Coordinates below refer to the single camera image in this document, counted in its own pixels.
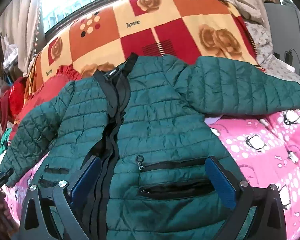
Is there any green quilted puffer jacket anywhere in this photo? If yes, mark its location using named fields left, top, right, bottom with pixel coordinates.
left=0, top=54, right=300, bottom=239

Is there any red clothes pile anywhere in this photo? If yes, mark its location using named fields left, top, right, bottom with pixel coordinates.
left=0, top=77, right=27, bottom=132

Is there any person's left hand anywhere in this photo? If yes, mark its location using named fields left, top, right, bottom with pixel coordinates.
left=0, top=191, right=19, bottom=239

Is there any green knit garment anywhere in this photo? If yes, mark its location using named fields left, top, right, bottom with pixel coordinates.
left=0, top=128, right=12, bottom=156

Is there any pink penguin print quilt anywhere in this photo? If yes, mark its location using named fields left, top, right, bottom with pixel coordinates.
left=2, top=108, right=300, bottom=240

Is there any red heart ruffled pillow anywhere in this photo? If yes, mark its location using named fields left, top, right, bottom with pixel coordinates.
left=9, top=66, right=82, bottom=141

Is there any beige curtain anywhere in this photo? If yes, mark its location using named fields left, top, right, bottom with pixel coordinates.
left=0, top=0, right=41, bottom=76

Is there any black power adapter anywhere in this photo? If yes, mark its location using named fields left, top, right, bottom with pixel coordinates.
left=285, top=50, right=293, bottom=66

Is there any orange red checkered blanket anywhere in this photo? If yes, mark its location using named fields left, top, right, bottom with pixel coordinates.
left=25, top=0, right=257, bottom=97

